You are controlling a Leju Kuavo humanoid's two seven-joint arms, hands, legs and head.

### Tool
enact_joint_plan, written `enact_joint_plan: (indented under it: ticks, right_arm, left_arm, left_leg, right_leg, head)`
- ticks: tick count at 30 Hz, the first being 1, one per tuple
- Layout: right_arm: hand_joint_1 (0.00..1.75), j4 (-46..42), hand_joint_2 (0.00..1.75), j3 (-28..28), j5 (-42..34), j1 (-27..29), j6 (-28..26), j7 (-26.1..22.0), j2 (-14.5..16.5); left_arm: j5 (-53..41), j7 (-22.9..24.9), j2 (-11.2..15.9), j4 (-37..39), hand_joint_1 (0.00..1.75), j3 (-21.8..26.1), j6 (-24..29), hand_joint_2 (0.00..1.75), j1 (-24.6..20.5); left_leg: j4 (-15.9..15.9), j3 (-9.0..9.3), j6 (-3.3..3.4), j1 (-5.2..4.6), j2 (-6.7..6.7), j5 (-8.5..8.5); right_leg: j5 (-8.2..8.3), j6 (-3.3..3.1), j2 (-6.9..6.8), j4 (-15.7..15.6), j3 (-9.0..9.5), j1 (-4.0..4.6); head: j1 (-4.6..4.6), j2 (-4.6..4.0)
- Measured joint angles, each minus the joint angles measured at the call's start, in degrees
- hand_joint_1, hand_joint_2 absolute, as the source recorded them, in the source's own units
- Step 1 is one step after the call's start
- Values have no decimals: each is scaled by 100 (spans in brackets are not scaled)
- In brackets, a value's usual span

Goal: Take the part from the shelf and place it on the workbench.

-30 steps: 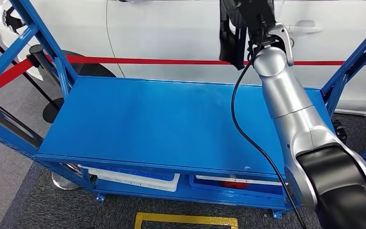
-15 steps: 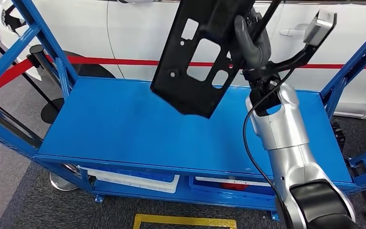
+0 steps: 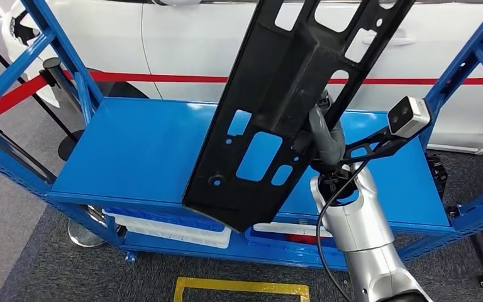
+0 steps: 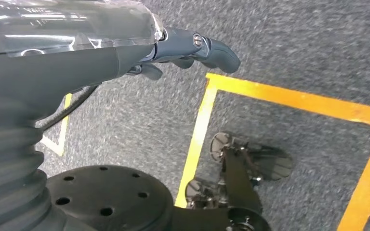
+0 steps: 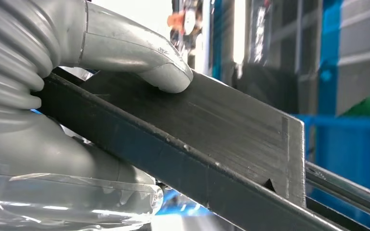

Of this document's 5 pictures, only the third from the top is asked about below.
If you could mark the red barrier belt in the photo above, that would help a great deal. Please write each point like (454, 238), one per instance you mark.
(14, 98)
(162, 78)

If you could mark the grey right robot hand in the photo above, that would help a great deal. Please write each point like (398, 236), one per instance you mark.
(329, 141)

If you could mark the white car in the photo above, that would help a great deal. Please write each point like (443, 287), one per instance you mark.
(183, 41)

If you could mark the blue plastic bin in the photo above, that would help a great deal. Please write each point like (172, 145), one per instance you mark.
(266, 246)
(183, 221)

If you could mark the red part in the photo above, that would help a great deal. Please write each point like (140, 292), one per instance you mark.
(304, 239)

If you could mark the blue metal shelf rack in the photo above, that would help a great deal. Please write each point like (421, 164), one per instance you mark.
(133, 150)

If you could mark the long black plastic panel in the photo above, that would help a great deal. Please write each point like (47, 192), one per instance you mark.
(275, 83)

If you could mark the black camera mounting bracket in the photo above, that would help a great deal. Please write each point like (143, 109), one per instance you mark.
(385, 146)

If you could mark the chrome stanchion post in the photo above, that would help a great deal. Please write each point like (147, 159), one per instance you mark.
(52, 64)
(83, 236)

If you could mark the yellow floor tape square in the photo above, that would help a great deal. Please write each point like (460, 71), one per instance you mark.
(241, 285)

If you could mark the black stanchion with round base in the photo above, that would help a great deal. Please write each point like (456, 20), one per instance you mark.
(68, 148)

